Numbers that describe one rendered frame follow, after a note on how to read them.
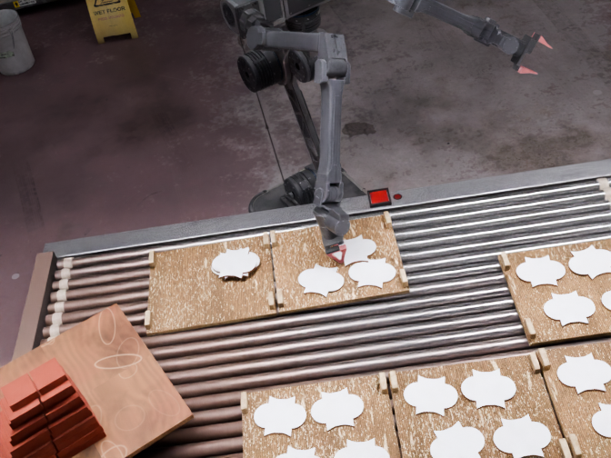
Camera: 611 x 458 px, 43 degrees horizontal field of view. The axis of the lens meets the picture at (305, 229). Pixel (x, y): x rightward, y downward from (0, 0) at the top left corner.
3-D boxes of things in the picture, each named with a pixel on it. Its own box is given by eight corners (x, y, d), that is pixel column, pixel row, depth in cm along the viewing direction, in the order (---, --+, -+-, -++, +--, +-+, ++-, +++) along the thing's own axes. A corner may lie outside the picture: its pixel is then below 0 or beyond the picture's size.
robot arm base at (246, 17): (261, 29, 271) (255, -3, 263) (273, 37, 266) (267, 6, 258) (240, 38, 269) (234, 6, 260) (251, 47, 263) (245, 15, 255)
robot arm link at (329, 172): (340, 61, 236) (313, 59, 229) (352, 61, 231) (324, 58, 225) (335, 200, 242) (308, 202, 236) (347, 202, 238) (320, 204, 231)
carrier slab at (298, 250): (271, 236, 263) (270, 233, 262) (388, 216, 263) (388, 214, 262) (279, 314, 238) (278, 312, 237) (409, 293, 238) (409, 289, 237)
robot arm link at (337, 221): (338, 184, 240) (316, 186, 235) (361, 199, 232) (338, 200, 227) (330, 220, 244) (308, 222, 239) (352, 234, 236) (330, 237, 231)
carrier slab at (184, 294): (152, 256, 264) (151, 253, 263) (269, 237, 263) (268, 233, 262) (147, 336, 239) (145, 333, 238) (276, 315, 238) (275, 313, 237)
